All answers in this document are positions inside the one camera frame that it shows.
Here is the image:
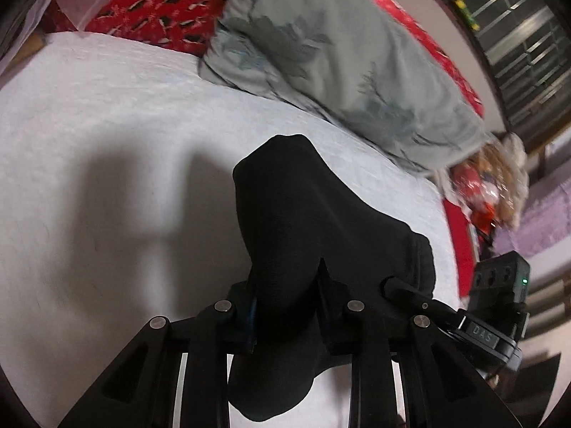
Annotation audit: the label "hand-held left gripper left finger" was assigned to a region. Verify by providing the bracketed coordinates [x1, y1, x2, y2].
[58, 279, 259, 428]

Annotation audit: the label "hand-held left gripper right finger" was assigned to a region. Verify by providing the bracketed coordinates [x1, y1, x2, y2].
[318, 259, 540, 428]

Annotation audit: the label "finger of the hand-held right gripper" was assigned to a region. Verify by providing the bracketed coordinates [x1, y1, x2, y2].
[383, 276, 467, 331]

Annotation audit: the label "black pants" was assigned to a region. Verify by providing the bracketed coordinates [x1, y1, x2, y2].
[227, 134, 435, 423]

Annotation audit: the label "wooden shelf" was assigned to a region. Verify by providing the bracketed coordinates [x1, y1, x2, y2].
[522, 250, 571, 337]

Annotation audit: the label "purple cloth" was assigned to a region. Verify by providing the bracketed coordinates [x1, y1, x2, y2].
[491, 183, 571, 259]

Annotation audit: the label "clear bag of toys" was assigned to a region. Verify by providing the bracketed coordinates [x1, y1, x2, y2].
[446, 143, 507, 235]

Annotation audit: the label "beige plush toy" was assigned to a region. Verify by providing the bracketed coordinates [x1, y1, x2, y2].
[488, 133, 530, 229]

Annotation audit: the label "white bed sheet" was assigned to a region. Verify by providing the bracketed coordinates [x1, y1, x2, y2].
[0, 31, 462, 428]

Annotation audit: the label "grey patterned pillow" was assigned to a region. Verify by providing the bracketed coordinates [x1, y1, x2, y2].
[198, 0, 491, 177]

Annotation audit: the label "metal window grille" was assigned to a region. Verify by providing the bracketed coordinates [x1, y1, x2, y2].
[428, 0, 571, 152]

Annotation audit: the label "red printed blanket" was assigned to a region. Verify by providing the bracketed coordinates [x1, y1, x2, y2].
[82, 0, 485, 295]

